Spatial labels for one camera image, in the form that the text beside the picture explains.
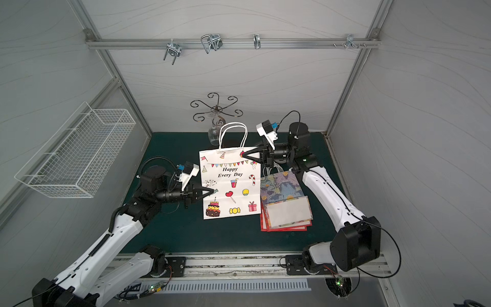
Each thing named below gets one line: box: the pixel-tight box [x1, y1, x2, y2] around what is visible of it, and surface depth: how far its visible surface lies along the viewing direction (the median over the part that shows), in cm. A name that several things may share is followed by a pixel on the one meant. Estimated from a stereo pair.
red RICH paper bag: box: [259, 204, 308, 233], surface depth 85 cm
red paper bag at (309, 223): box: [262, 199, 314, 232], surface depth 85 cm
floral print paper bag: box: [260, 170, 314, 229], surface depth 88 cm
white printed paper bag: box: [198, 122, 261, 220], surface depth 67 cm
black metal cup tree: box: [190, 92, 244, 126], surface depth 90 cm
